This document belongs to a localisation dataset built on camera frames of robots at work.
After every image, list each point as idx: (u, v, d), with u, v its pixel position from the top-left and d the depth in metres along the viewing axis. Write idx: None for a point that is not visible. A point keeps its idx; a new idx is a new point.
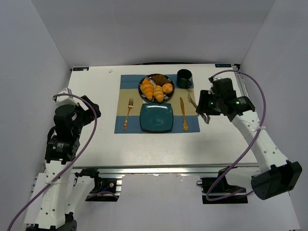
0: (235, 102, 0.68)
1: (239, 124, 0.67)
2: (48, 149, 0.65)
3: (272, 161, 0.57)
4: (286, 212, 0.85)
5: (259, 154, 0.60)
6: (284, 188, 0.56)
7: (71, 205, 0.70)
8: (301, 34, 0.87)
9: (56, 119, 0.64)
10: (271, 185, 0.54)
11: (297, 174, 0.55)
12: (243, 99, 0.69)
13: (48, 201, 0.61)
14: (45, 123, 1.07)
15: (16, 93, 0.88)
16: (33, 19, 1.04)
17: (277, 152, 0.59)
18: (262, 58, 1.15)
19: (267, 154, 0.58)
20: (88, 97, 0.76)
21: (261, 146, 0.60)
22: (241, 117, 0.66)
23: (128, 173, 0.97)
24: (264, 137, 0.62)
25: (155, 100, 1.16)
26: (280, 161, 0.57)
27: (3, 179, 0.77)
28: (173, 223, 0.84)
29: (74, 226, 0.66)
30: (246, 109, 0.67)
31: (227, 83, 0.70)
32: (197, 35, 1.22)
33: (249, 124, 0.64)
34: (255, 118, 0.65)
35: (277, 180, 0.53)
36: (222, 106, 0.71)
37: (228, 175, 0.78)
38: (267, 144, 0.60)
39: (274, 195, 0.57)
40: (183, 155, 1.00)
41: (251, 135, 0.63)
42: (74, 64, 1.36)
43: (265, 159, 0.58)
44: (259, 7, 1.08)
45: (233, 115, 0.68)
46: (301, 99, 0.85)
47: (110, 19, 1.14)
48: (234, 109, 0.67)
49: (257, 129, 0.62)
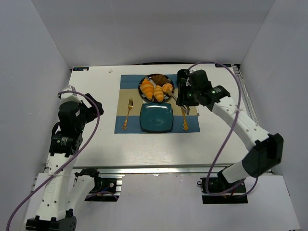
0: (211, 92, 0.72)
1: (219, 111, 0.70)
2: (52, 144, 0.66)
3: (255, 138, 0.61)
4: (287, 212, 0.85)
5: (243, 134, 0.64)
6: (274, 162, 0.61)
7: (71, 201, 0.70)
8: (301, 34, 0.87)
9: (60, 114, 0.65)
10: (260, 162, 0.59)
11: (280, 146, 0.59)
12: (218, 88, 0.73)
13: (50, 193, 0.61)
14: (45, 123, 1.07)
15: (16, 93, 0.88)
16: (33, 19, 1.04)
17: (259, 129, 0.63)
18: (262, 58, 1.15)
19: (250, 132, 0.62)
20: (91, 95, 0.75)
21: (242, 126, 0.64)
22: (219, 104, 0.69)
23: (128, 173, 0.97)
24: (244, 118, 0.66)
25: (155, 100, 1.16)
26: (263, 136, 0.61)
27: (3, 178, 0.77)
28: (173, 223, 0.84)
29: (73, 223, 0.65)
30: (222, 96, 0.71)
31: (201, 75, 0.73)
32: (197, 35, 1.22)
33: (227, 109, 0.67)
34: (232, 102, 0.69)
35: (263, 157, 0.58)
36: (199, 97, 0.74)
37: (226, 172, 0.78)
38: (248, 123, 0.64)
39: (265, 170, 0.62)
40: (183, 155, 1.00)
41: (231, 119, 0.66)
42: (74, 64, 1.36)
43: (249, 137, 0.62)
44: (259, 7, 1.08)
45: (211, 104, 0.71)
46: (301, 99, 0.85)
47: (109, 19, 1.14)
48: (212, 99, 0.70)
49: (236, 111, 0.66)
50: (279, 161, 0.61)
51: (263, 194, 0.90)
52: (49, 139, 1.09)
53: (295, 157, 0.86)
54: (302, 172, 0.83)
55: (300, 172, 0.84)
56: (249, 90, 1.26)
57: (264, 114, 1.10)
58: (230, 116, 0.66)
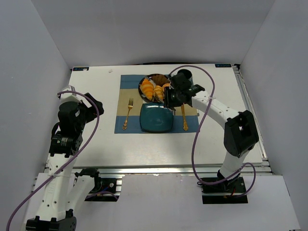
0: (188, 89, 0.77)
1: (196, 104, 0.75)
2: (52, 144, 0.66)
3: (227, 116, 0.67)
4: (286, 212, 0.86)
5: (217, 116, 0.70)
6: (251, 137, 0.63)
7: (71, 202, 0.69)
8: (301, 34, 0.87)
9: (60, 115, 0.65)
10: (234, 135, 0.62)
11: (251, 121, 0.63)
12: (195, 85, 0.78)
13: (50, 194, 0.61)
14: (45, 123, 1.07)
15: (17, 93, 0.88)
16: (33, 19, 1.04)
17: (231, 109, 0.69)
18: (262, 58, 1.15)
19: (223, 113, 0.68)
20: (91, 95, 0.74)
21: (215, 109, 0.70)
22: (196, 96, 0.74)
23: (128, 173, 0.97)
24: (217, 102, 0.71)
25: (155, 100, 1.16)
26: (234, 114, 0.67)
27: (3, 178, 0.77)
28: (173, 222, 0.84)
29: (73, 223, 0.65)
30: (198, 91, 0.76)
31: (181, 76, 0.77)
32: (197, 35, 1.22)
33: (202, 99, 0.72)
34: (206, 93, 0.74)
35: (236, 129, 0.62)
36: (179, 96, 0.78)
37: (223, 170, 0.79)
38: (220, 106, 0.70)
39: (246, 147, 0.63)
40: (183, 155, 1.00)
41: (205, 107, 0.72)
42: (74, 64, 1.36)
43: (223, 117, 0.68)
44: (259, 7, 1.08)
45: (190, 100, 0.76)
46: (301, 98, 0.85)
47: (110, 19, 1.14)
48: (189, 95, 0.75)
49: (209, 99, 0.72)
50: (257, 138, 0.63)
51: (263, 194, 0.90)
52: (48, 139, 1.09)
53: (295, 157, 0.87)
54: (302, 172, 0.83)
55: (300, 172, 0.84)
56: (249, 90, 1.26)
57: (264, 114, 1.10)
58: (205, 105, 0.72)
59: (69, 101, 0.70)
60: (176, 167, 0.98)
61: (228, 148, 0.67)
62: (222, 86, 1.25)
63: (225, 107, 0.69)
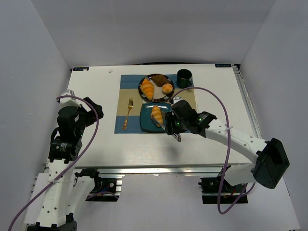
0: (198, 119, 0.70)
1: (211, 135, 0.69)
2: (52, 149, 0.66)
3: (255, 149, 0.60)
4: (287, 212, 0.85)
5: (241, 148, 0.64)
6: (283, 165, 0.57)
7: (71, 205, 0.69)
8: (301, 34, 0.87)
9: (59, 120, 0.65)
10: (268, 169, 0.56)
11: (281, 147, 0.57)
12: (203, 114, 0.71)
13: (49, 200, 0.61)
14: (45, 124, 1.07)
15: (17, 93, 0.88)
16: (33, 20, 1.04)
17: (255, 139, 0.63)
18: (262, 58, 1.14)
19: (248, 145, 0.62)
20: (90, 98, 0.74)
21: (239, 142, 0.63)
22: (210, 128, 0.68)
23: (128, 173, 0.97)
24: (237, 133, 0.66)
25: (155, 100, 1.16)
26: (262, 145, 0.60)
27: (3, 179, 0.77)
28: (173, 222, 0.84)
29: (73, 226, 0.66)
30: (210, 120, 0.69)
31: (186, 106, 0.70)
32: (197, 34, 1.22)
33: (219, 130, 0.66)
34: (221, 123, 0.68)
35: (268, 162, 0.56)
36: (188, 128, 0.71)
37: (230, 178, 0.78)
38: (242, 137, 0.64)
39: (280, 177, 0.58)
40: (183, 155, 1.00)
41: (225, 139, 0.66)
42: (74, 64, 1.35)
43: (249, 150, 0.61)
44: (259, 7, 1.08)
45: (204, 132, 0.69)
46: (301, 98, 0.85)
47: (110, 19, 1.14)
48: (201, 127, 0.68)
49: (226, 130, 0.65)
50: (288, 163, 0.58)
51: (263, 194, 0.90)
52: (48, 139, 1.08)
53: (295, 157, 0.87)
54: (302, 172, 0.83)
55: (300, 172, 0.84)
56: (249, 90, 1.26)
57: (264, 114, 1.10)
58: (224, 136, 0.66)
59: (67, 106, 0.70)
60: (170, 166, 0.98)
61: (260, 180, 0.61)
62: (222, 85, 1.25)
63: (249, 137, 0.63)
